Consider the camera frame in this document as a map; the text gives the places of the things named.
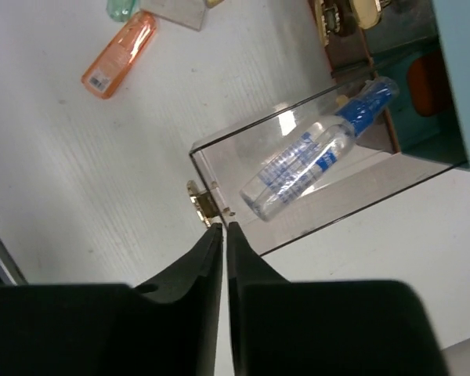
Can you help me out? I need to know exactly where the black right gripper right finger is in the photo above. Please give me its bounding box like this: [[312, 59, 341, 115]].
[[226, 222, 449, 375]]

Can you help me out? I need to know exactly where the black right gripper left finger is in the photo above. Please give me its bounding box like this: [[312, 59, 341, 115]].
[[0, 224, 223, 375]]

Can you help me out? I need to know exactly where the clear blue-capped bottle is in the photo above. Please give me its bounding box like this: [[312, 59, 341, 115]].
[[240, 77, 400, 222]]

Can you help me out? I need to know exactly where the orange correction tape dispenser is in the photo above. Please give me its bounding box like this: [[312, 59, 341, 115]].
[[81, 10, 157, 99]]

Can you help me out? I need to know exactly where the grey eraser block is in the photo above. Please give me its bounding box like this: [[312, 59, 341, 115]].
[[139, 0, 207, 31]]

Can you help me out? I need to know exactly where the teal orange drawer cabinet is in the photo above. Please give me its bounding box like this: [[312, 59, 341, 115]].
[[307, 0, 470, 173]]

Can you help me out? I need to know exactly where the green correction tape dispenser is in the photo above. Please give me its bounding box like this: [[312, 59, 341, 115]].
[[106, 0, 136, 22]]

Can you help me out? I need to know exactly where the yellow eraser block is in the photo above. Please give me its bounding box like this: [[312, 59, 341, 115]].
[[204, 0, 224, 9]]

